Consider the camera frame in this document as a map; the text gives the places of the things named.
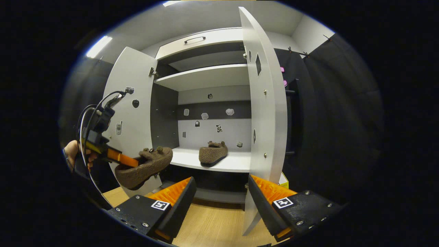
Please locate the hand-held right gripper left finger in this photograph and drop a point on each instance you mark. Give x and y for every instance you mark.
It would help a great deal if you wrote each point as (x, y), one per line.
(178, 206)

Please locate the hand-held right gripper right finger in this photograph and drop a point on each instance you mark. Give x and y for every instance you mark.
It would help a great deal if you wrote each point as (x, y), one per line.
(264, 209)

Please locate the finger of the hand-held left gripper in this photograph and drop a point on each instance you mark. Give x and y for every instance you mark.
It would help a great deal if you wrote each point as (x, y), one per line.
(123, 157)

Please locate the brown fuzzy shoe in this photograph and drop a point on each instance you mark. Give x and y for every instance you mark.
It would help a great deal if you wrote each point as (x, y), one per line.
(147, 169)
(213, 155)

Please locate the white cabinet door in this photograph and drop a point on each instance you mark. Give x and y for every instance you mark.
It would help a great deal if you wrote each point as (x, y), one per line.
(269, 120)
(133, 79)

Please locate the white shoe cabinet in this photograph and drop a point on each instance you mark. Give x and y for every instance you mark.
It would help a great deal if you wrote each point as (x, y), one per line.
(209, 77)

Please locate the small cardboard box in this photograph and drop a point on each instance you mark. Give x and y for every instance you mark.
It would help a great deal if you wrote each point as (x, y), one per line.
(283, 180)

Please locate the ceiling light panel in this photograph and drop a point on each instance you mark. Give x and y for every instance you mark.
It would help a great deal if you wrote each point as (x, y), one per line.
(170, 2)
(98, 46)

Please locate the black backdrop cloth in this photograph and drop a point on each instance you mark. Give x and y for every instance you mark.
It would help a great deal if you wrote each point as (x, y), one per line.
(336, 113)

